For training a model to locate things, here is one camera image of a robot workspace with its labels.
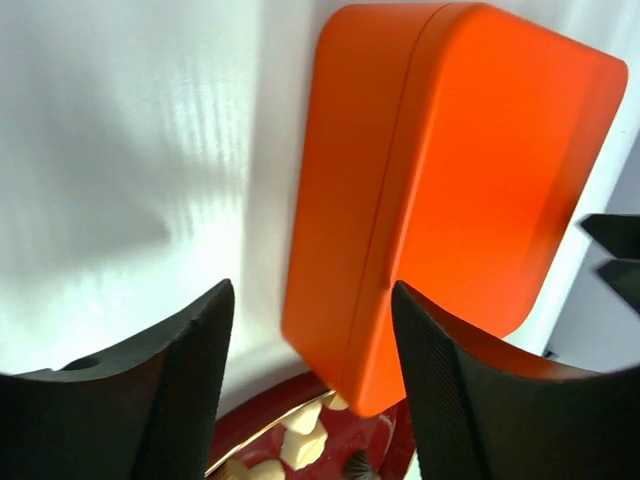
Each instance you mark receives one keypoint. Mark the white faceted chocolate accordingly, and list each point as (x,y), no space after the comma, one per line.
(303,420)

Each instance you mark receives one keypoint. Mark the tan square chocolate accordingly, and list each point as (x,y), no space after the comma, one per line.
(334,402)

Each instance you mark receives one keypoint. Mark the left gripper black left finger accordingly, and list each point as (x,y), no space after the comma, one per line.
(143,408)

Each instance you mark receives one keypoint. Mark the orange chocolate box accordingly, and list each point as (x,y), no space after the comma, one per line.
(361,62)

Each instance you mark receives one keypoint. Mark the round red plate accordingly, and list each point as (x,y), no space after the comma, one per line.
(253,433)

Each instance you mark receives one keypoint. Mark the orange box lid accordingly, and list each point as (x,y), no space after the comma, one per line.
(498,127)

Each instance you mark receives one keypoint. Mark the white cube chocolate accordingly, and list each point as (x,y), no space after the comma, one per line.
(300,451)

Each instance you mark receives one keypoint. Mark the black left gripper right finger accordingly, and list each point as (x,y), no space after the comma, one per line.
(483,409)

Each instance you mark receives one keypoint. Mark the white swirl chocolate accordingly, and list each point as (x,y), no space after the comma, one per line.
(266,470)

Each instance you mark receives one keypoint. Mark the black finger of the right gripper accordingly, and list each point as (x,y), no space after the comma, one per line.
(618,234)
(623,277)

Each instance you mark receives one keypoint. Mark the dark striped chocolate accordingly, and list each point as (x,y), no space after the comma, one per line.
(359,467)

